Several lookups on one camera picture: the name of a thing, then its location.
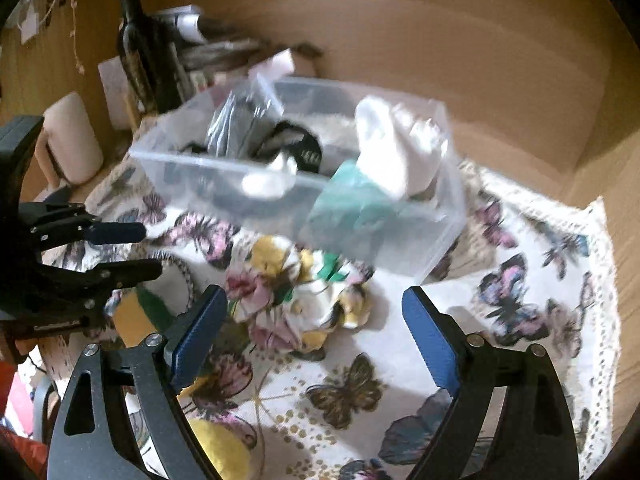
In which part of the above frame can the yellow green kitchen sponge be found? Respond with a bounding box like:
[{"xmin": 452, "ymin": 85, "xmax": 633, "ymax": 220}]
[{"xmin": 112, "ymin": 285, "xmax": 175, "ymax": 348}]

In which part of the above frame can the black white braided bracelet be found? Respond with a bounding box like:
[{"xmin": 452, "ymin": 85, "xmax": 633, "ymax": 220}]
[{"xmin": 150, "ymin": 252, "xmax": 198, "ymax": 311}]

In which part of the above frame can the round yellow sponge ball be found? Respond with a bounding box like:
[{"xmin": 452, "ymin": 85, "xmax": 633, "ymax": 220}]
[{"xmin": 189, "ymin": 419, "xmax": 252, "ymax": 480}]

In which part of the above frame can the floral fabric scrunchie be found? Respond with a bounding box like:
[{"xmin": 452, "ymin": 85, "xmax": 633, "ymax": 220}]
[{"xmin": 224, "ymin": 232, "xmax": 374, "ymax": 354}]

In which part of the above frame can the black patterned headband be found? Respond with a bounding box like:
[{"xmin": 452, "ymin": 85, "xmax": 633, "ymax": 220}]
[{"xmin": 179, "ymin": 119, "xmax": 322, "ymax": 174}]

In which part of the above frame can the green knitted cloth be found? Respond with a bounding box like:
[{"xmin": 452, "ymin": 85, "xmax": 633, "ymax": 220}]
[{"xmin": 305, "ymin": 160, "xmax": 452, "ymax": 261}]

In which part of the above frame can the white cloth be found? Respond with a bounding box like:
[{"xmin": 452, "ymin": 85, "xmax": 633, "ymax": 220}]
[{"xmin": 355, "ymin": 96, "xmax": 450, "ymax": 200}]

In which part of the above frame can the cream roller pad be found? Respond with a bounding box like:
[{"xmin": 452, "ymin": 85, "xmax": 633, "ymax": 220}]
[{"xmin": 35, "ymin": 91, "xmax": 104, "ymax": 188}]

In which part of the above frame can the white handwritten paper note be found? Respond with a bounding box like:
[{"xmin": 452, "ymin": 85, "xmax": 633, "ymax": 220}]
[{"xmin": 98, "ymin": 56, "xmax": 130, "ymax": 131}]

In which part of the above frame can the butterfly print tablecloth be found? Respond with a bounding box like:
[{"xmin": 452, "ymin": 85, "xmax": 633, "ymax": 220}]
[{"xmin": 48, "ymin": 105, "xmax": 620, "ymax": 479}]

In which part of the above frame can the dark wine bottle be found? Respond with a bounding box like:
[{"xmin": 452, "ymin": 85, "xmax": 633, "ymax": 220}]
[{"xmin": 117, "ymin": 0, "xmax": 181, "ymax": 114}]

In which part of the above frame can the stack of papers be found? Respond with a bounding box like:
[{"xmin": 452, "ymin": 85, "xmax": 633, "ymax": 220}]
[{"xmin": 150, "ymin": 4, "xmax": 327, "ymax": 97}]

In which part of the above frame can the small pink white box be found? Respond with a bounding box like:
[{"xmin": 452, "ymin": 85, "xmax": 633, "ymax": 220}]
[{"xmin": 248, "ymin": 49, "xmax": 296, "ymax": 80}]

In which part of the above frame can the clear plastic storage box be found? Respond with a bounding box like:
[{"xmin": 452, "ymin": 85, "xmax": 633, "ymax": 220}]
[{"xmin": 130, "ymin": 76, "xmax": 465, "ymax": 281}]

